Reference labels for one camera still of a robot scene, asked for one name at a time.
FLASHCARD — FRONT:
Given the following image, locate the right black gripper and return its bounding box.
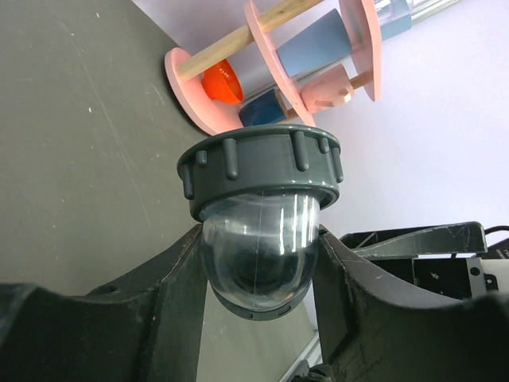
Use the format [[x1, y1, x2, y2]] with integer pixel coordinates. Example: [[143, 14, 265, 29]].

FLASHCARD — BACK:
[[340, 221, 508, 298]]

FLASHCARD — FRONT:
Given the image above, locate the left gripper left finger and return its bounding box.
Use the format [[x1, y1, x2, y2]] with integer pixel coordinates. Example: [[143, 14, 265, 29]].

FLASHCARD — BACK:
[[1, 226, 207, 381]]

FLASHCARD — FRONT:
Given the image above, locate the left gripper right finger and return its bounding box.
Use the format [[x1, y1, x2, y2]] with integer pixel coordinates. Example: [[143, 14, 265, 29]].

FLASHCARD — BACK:
[[313, 228, 508, 381]]

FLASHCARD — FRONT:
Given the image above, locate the pink mug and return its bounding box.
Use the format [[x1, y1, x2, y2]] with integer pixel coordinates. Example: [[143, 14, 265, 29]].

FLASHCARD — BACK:
[[300, 64, 355, 114]]

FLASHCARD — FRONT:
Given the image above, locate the tall blue cup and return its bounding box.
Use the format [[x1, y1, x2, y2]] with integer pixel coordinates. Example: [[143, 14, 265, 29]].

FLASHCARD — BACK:
[[375, 0, 414, 40]]

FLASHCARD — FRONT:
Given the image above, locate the dark blue cup bottom shelf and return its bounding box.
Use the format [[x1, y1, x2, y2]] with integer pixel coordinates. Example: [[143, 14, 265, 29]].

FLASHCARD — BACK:
[[239, 88, 287, 127]]

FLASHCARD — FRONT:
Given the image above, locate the blue cup middle shelf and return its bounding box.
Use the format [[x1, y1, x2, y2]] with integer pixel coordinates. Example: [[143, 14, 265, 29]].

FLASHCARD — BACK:
[[276, 9, 352, 77]]

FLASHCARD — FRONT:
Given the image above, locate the orange bowl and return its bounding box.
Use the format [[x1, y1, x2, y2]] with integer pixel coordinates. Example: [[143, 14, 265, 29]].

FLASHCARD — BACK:
[[202, 60, 244, 104]]

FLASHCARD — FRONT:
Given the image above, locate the pink three-tier shelf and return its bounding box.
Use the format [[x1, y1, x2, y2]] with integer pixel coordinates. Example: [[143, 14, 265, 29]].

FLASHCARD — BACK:
[[164, 0, 383, 135]]

